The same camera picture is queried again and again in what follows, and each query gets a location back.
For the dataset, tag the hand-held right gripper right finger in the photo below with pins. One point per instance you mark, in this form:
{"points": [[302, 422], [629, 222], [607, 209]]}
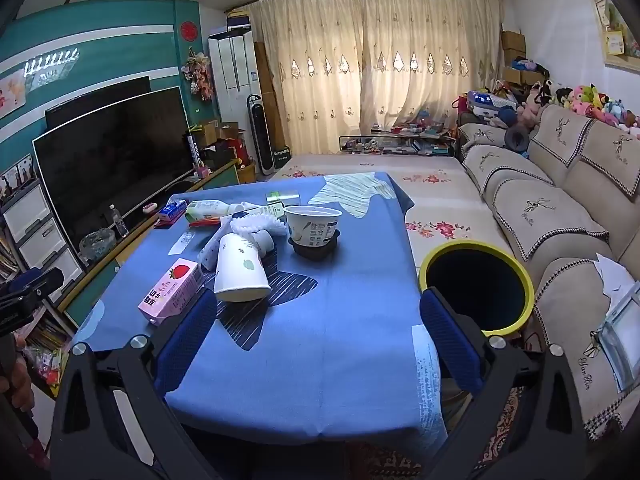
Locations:
{"points": [[447, 335]]}

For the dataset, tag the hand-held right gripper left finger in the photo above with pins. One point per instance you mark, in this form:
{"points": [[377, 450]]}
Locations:
{"points": [[192, 330]]}

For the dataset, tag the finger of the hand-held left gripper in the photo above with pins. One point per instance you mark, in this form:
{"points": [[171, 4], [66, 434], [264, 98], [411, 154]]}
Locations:
{"points": [[35, 282]]}

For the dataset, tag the pink strawberry milk carton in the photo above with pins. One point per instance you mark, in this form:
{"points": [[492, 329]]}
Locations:
{"points": [[170, 290]]}

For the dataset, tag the yellow-rimmed dark trash bin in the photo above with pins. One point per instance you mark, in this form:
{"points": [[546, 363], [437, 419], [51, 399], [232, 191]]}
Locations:
{"points": [[475, 285]]}

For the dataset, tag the white paper cup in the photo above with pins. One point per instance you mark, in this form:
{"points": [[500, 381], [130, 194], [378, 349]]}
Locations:
{"points": [[240, 270]]}

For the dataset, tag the white blue-ended tube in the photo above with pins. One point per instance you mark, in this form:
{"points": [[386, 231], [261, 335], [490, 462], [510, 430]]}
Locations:
{"points": [[210, 252]]}

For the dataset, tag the white green-label bottle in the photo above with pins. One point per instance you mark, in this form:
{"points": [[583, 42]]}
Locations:
{"points": [[210, 207]]}

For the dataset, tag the black plastic bowl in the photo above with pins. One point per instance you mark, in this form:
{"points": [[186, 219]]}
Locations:
{"points": [[312, 254]]}

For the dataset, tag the white yogurt tub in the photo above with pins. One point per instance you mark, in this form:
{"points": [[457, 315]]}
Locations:
{"points": [[312, 230]]}

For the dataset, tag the clear green packet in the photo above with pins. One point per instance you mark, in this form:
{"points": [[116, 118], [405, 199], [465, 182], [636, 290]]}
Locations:
{"points": [[280, 197]]}

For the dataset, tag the person's left hand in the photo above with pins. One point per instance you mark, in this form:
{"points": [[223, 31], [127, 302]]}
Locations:
{"points": [[17, 375]]}

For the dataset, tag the clear tape strip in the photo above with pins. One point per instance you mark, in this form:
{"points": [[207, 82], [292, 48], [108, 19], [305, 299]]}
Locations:
{"points": [[429, 380], [181, 244]]}

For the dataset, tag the white plastic drawer unit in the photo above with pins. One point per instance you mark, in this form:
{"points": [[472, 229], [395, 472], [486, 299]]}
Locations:
{"points": [[30, 220]]}

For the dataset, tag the glass ashtray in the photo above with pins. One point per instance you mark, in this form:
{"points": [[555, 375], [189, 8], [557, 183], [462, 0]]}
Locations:
{"points": [[97, 245]]}

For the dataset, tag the clear water bottle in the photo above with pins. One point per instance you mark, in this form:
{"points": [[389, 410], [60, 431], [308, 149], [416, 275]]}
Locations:
{"points": [[119, 222]]}

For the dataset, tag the patterned red rug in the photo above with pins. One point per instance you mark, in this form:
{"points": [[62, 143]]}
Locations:
{"points": [[500, 425]]}

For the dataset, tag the small photo frames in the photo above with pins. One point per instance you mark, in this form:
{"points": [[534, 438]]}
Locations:
{"points": [[17, 177]]}

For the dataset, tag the red flat pouch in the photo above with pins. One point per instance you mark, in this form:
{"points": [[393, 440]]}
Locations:
{"points": [[165, 223]]}

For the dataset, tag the blue tissue pack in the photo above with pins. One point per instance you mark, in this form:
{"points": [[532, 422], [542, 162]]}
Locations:
{"points": [[172, 210]]}

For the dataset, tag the blue star-print tablecloth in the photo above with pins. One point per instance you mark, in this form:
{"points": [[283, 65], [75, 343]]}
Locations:
{"points": [[325, 335]]}

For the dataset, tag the small pink object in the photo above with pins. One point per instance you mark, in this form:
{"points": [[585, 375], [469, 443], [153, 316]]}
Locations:
{"points": [[150, 208]]}

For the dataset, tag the floral floor mat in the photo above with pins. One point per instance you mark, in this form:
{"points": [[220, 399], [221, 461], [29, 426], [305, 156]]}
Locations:
{"points": [[435, 195]]}

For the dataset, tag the large curved television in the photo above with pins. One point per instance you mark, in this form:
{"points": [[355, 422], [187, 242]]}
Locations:
{"points": [[110, 160]]}

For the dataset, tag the beige embroidered sofa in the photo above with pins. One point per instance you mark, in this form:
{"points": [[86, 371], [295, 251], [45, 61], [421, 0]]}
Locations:
{"points": [[550, 220]]}

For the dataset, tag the teal and yellow television cabinet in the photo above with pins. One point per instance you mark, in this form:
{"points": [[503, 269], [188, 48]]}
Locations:
{"points": [[222, 176]]}

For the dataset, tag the yellow bucket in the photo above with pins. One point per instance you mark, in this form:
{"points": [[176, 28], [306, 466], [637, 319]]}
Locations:
{"points": [[245, 174]]}

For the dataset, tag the white loose papers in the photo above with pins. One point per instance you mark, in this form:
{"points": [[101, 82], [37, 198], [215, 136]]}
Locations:
{"points": [[612, 275]]}

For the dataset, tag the black tall narrow box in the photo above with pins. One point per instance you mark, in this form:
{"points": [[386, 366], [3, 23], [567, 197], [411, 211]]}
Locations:
{"points": [[194, 152]]}

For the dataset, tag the black tower fan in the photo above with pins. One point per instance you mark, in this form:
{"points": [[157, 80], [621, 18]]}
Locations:
{"points": [[255, 162]]}

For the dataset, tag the red fire extinguisher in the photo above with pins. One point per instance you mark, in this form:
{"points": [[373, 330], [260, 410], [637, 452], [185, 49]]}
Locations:
{"points": [[239, 150]]}

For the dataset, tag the smaller black television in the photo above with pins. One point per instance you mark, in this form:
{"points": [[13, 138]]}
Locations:
{"points": [[90, 100]]}

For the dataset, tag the glass coffee table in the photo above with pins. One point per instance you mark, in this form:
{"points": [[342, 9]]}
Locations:
{"points": [[400, 142]]}

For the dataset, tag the open cardboard box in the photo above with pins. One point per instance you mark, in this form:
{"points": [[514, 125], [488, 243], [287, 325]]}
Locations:
{"points": [[215, 132]]}

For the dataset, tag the dark round cushion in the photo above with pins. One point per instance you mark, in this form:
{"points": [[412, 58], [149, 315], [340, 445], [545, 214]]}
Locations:
{"points": [[517, 139]]}

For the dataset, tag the blue white printed bag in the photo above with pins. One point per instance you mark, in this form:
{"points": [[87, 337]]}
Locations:
{"points": [[487, 105]]}

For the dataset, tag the cream lace curtain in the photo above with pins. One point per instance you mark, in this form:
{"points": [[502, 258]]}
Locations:
{"points": [[310, 110], [425, 85]]}

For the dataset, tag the hanging artificial flower decoration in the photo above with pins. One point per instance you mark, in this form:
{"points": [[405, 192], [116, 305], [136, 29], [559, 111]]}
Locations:
{"points": [[199, 75]]}

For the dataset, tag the white standing air conditioner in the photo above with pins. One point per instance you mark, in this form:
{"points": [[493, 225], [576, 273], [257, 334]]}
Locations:
{"points": [[232, 70]]}

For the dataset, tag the pile of plush toys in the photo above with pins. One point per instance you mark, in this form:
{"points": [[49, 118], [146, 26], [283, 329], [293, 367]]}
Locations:
{"points": [[585, 100]]}

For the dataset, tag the dark box on air conditioner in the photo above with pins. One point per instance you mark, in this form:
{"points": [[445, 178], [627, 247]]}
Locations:
{"points": [[238, 21]]}

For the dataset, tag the framed landscape picture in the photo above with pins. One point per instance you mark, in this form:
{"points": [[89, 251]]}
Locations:
{"points": [[612, 35]]}

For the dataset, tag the wall poster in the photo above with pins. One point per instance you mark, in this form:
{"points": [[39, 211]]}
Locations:
{"points": [[10, 92]]}

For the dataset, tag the crystal wall hook rack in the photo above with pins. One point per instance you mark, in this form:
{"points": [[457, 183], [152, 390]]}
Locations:
{"points": [[50, 62]]}

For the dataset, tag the red round wall ornament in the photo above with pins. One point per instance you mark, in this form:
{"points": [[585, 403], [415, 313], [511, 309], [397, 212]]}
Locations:
{"points": [[188, 30]]}

